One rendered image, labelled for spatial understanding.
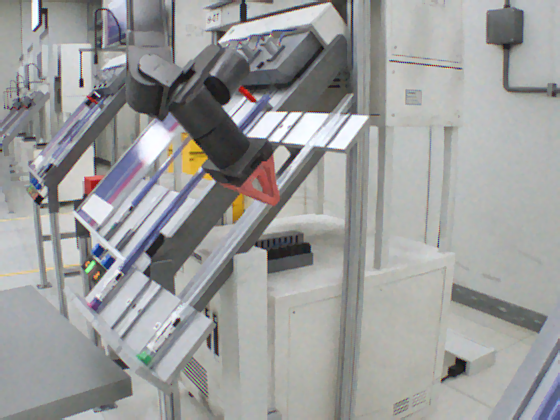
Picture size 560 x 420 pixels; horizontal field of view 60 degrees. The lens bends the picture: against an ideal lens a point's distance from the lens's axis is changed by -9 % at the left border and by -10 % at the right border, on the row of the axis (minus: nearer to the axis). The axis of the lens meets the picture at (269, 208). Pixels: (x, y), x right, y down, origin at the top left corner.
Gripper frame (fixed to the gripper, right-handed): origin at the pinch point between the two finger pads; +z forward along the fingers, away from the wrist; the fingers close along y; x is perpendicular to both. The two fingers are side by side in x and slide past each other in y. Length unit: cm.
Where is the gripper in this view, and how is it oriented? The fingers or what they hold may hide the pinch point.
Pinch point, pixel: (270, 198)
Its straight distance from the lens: 76.2
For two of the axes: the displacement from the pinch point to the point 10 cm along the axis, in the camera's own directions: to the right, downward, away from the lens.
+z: 5.5, 6.5, 5.2
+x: -6.1, 7.4, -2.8
